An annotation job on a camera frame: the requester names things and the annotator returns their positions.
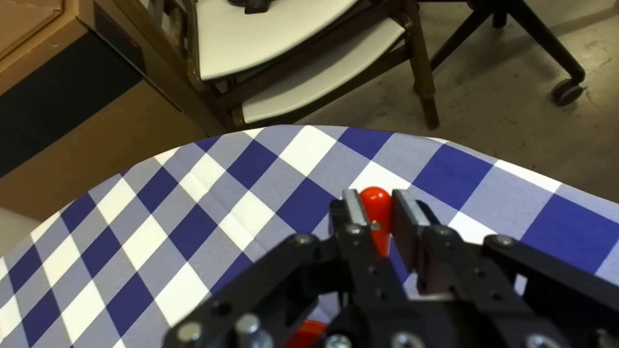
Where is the metal spoon with red handle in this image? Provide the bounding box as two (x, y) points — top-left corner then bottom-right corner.
(357, 186), (397, 260)

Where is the black swivel chair base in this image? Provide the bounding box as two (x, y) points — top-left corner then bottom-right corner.
(428, 0), (589, 109)

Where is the wooden chair with white seat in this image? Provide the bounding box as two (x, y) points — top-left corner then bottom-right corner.
(113, 0), (442, 132)

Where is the blue white checkered tablecloth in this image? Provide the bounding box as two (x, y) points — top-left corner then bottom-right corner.
(0, 125), (619, 348)

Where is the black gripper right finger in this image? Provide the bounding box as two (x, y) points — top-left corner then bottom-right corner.
(391, 188), (619, 348)

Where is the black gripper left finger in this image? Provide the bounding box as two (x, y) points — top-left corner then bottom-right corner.
(163, 188), (453, 348)

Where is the brown box with black panel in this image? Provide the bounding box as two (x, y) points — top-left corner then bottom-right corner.
(0, 0), (219, 221)

